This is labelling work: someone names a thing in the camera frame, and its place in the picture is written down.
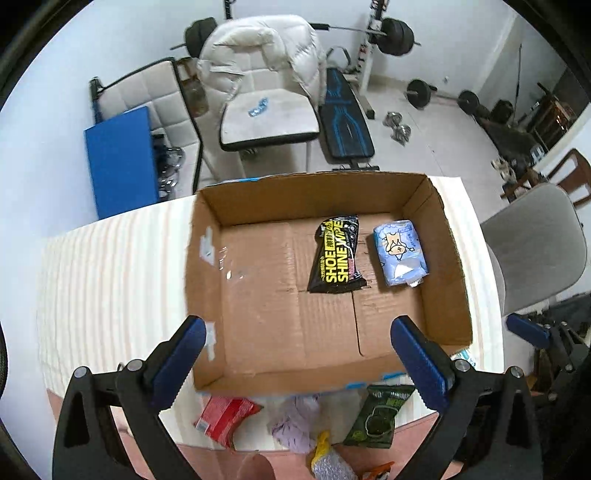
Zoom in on grey office chair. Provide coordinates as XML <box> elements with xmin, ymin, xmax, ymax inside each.
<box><xmin>481</xmin><ymin>183</ymin><xmax>587</xmax><ymax>316</ymax></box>

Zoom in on orange snack bag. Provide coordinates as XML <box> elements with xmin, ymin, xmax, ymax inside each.
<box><xmin>358</xmin><ymin>462</ymin><xmax>394</xmax><ymax>480</ymax></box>

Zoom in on red snack packet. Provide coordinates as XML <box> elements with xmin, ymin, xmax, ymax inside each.
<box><xmin>193</xmin><ymin>396</ymin><xmax>263</xmax><ymax>450</ymax></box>

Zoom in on wooden chair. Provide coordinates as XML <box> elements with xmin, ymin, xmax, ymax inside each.
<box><xmin>547</xmin><ymin>148</ymin><xmax>591</xmax><ymax>209</ymax></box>

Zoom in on chrome dumbbells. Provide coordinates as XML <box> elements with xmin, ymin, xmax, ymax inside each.
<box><xmin>383</xmin><ymin>111</ymin><xmax>412</xmax><ymax>145</ymax></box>

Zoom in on light blue tissue pack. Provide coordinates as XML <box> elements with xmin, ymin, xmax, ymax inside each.
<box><xmin>374</xmin><ymin>220</ymin><xmax>429</xmax><ymax>288</ymax></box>

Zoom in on white padded chair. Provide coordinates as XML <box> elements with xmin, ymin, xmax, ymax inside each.
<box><xmin>197</xmin><ymin>88</ymin><xmax>324</xmax><ymax>180</ymax></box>

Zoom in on open cardboard box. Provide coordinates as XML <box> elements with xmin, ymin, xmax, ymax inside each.
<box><xmin>185</xmin><ymin>172</ymin><xmax>473</xmax><ymax>396</ymax></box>

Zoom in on barbell on rack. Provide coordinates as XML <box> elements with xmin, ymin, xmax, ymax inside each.
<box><xmin>171</xmin><ymin>17</ymin><xmax>421</xmax><ymax>58</ymax></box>

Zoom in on lavender knit cloth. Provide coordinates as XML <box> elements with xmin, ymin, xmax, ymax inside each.
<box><xmin>270</xmin><ymin>395</ymin><xmax>321</xmax><ymax>454</ymax></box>

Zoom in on black blue weight bench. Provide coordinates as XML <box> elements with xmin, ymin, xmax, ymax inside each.
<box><xmin>318</xmin><ymin>68</ymin><xmax>380</xmax><ymax>171</ymax></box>

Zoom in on floor barbell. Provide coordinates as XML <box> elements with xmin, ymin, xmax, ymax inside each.
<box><xmin>405</xmin><ymin>79</ymin><xmax>480</xmax><ymax>115</ymax></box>

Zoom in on green wet wipes pack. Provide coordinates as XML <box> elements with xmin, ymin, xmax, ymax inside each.
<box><xmin>342</xmin><ymin>385</ymin><xmax>416</xmax><ymax>449</ymax></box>

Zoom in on black shoe shine wipes pack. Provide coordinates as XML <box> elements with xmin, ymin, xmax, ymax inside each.
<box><xmin>308</xmin><ymin>215</ymin><xmax>367</xmax><ymax>294</ymax></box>

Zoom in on yellow silver scrub pad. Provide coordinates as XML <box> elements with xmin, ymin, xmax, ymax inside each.
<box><xmin>311</xmin><ymin>430</ymin><xmax>358</xmax><ymax>480</ymax></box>

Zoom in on white puffer jacket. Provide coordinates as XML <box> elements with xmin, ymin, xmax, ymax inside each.
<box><xmin>197</xmin><ymin>14</ymin><xmax>327</xmax><ymax>112</ymax></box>

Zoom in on blue foam board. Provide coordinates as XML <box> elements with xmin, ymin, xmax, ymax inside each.
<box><xmin>85</xmin><ymin>107</ymin><xmax>159</xmax><ymax>219</ymax></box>

